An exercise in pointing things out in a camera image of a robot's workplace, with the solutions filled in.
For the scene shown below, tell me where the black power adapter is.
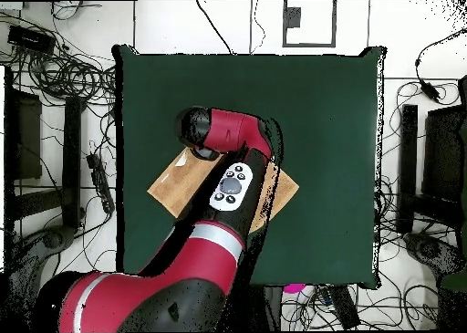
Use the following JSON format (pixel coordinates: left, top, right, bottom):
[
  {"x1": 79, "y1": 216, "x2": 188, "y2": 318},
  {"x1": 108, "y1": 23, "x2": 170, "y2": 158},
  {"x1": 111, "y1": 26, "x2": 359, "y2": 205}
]
[{"x1": 419, "y1": 78, "x2": 441, "y2": 102}]

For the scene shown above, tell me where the dark flat panel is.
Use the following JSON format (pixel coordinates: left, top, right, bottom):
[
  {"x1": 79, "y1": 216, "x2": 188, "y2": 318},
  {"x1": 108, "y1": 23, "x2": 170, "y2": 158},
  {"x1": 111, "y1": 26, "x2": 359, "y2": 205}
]
[
  {"x1": 3, "y1": 66, "x2": 43, "y2": 181},
  {"x1": 422, "y1": 104, "x2": 467, "y2": 203}
]

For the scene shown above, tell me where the grey chair base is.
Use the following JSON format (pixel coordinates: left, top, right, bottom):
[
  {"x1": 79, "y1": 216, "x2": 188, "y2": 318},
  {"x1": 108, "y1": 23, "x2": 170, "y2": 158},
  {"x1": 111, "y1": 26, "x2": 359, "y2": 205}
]
[
  {"x1": 6, "y1": 224, "x2": 76, "y2": 312},
  {"x1": 402, "y1": 232, "x2": 464, "y2": 276}
]

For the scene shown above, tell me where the grey square frame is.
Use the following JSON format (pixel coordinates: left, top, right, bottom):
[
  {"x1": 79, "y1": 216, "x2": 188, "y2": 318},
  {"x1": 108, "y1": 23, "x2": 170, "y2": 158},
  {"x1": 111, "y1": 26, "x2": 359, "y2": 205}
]
[{"x1": 282, "y1": 0, "x2": 337, "y2": 48}]

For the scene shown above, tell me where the orange terry towel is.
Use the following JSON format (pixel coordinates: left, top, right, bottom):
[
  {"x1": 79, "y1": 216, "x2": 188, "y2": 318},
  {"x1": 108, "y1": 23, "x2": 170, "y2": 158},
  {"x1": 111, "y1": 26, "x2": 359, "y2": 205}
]
[{"x1": 146, "y1": 146, "x2": 301, "y2": 235}]

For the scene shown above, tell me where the black flat box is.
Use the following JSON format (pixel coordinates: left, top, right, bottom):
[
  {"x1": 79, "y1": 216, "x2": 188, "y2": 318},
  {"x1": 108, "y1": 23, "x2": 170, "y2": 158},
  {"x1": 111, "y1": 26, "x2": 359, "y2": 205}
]
[{"x1": 6, "y1": 25, "x2": 57, "y2": 55}]

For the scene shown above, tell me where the pink and white object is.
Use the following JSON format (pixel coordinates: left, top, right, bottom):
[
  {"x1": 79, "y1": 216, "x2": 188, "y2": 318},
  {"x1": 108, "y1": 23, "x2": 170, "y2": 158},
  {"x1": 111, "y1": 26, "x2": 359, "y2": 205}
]
[{"x1": 283, "y1": 283, "x2": 316, "y2": 298}]

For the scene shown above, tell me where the black upright bar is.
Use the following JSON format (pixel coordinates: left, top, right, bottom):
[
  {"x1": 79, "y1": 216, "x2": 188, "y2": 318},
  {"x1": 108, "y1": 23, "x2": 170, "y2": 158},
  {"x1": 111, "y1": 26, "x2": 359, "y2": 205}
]
[
  {"x1": 399, "y1": 104, "x2": 419, "y2": 234},
  {"x1": 61, "y1": 96, "x2": 83, "y2": 228}
]

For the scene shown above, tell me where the dark green table cloth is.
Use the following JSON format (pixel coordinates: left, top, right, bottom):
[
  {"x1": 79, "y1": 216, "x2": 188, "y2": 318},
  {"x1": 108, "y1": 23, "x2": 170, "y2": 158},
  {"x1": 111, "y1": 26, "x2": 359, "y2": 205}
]
[{"x1": 110, "y1": 44, "x2": 388, "y2": 290}]

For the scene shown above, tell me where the long black power strip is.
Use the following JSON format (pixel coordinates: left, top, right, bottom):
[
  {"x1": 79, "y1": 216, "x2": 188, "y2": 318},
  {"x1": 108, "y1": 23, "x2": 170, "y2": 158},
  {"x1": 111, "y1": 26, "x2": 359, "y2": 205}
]
[{"x1": 86, "y1": 152, "x2": 116, "y2": 214}]

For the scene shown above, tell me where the black rectangular box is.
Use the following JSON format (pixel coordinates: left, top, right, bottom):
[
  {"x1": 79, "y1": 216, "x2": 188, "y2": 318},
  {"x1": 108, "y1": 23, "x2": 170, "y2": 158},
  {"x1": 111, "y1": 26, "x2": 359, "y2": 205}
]
[{"x1": 327, "y1": 285, "x2": 360, "y2": 330}]

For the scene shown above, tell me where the black metal stand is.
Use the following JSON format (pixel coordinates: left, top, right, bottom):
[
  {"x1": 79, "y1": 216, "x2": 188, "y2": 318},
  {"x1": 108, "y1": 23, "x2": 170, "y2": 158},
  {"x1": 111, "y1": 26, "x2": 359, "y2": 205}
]
[{"x1": 225, "y1": 285, "x2": 284, "y2": 332}]

